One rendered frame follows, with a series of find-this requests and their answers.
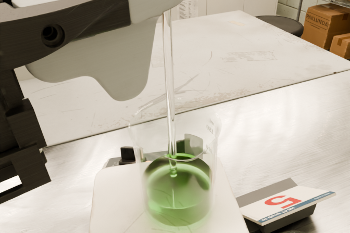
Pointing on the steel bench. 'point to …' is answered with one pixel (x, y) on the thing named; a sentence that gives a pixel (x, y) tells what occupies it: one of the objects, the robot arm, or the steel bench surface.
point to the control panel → (113, 162)
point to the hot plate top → (123, 211)
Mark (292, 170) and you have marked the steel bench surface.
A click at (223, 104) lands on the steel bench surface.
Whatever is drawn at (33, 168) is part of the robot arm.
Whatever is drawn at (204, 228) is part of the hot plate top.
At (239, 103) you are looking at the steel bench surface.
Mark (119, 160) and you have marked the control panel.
